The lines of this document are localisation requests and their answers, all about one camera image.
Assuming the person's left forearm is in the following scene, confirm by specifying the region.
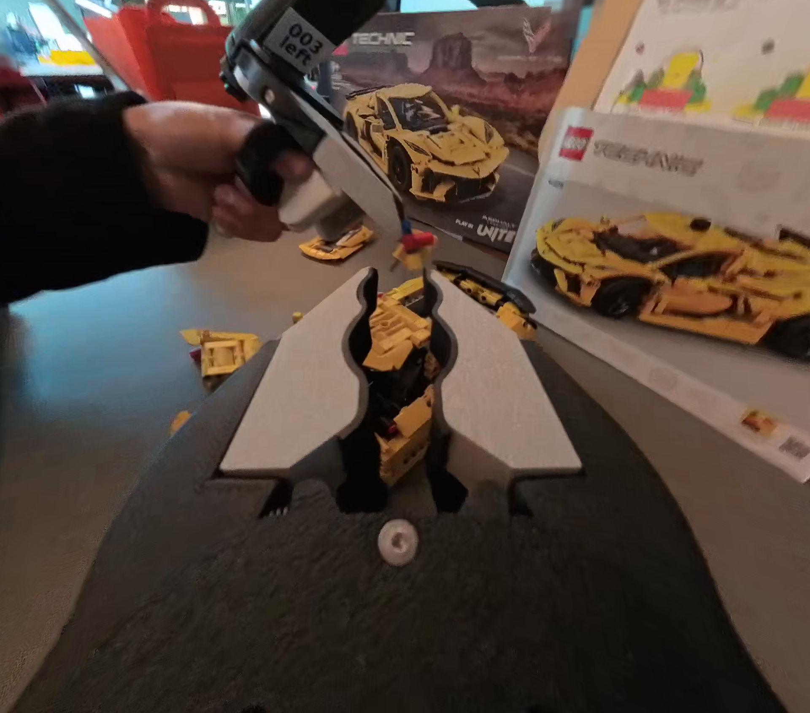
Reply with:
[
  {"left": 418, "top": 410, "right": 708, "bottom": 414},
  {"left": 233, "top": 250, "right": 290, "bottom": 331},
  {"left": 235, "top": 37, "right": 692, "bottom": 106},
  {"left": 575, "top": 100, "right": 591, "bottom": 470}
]
[{"left": 0, "top": 92, "right": 210, "bottom": 305}]

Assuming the yellow toy brick car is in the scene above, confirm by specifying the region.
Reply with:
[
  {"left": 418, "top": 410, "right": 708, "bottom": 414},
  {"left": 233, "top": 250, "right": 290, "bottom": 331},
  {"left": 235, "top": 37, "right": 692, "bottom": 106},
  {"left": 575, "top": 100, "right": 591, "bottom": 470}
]
[{"left": 364, "top": 260, "right": 539, "bottom": 486}]

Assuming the yellow hood panel assembly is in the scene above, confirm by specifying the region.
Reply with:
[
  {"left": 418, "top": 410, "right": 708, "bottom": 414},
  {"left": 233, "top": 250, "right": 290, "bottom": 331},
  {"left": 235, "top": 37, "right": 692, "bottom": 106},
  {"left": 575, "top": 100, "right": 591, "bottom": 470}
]
[{"left": 180, "top": 328, "right": 262, "bottom": 380}]

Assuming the car picture instruction booklet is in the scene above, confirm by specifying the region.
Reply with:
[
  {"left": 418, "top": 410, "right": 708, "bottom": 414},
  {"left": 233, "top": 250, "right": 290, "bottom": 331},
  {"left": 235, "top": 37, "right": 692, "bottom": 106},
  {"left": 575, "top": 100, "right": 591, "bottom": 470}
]
[{"left": 504, "top": 107, "right": 810, "bottom": 483}]

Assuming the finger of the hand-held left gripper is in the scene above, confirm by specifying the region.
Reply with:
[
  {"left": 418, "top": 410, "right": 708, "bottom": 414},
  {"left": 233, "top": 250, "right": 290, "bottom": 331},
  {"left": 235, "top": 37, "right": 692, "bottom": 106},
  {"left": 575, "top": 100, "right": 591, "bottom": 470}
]
[{"left": 313, "top": 120, "right": 411, "bottom": 234}]

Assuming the small yellow pin connector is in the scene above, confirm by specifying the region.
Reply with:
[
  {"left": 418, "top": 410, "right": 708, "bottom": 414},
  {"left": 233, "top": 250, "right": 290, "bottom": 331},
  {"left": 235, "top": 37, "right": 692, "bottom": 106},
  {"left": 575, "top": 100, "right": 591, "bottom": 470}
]
[{"left": 391, "top": 245, "right": 434, "bottom": 275}]

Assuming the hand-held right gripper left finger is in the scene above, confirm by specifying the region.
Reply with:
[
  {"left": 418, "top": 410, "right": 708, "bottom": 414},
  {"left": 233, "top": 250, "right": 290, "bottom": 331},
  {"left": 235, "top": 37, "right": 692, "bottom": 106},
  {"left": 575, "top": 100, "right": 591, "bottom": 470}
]
[{"left": 218, "top": 267, "right": 388, "bottom": 513}]

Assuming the red plastic tote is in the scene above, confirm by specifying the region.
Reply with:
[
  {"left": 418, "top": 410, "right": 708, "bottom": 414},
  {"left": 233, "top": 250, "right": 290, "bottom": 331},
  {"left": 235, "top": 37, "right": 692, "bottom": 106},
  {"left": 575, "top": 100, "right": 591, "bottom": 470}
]
[{"left": 82, "top": 0, "right": 260, "bottom": 117}]

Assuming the dark toy car box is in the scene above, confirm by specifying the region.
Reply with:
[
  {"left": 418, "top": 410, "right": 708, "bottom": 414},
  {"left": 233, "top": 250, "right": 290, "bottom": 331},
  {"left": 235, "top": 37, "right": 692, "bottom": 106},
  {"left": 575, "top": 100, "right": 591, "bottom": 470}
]
[{"left": 329, "top": 7, "right": 574, "bottom": 256}]

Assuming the yellow headlight panel piece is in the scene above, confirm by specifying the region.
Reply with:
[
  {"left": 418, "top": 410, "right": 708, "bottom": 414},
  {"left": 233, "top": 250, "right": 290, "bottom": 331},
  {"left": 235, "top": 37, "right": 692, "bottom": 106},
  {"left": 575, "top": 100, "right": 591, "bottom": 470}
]
[{"left": 299, "top": 226, "right": 376, "bottom": 264}]

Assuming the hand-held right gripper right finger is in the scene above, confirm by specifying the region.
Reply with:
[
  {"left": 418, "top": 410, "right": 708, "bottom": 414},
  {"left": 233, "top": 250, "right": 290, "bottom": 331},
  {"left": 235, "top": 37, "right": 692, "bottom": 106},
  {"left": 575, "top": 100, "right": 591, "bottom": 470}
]
[{"left": 424, "top": 272, "right": 583, "bottom": 513}]

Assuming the person's left hand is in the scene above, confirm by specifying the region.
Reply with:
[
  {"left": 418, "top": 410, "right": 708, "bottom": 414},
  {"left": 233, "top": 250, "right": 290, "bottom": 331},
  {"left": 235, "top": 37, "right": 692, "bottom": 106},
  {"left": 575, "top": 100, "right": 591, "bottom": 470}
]
[{"left": 123, "top": 99, "right": 316, "bottom": 243}]

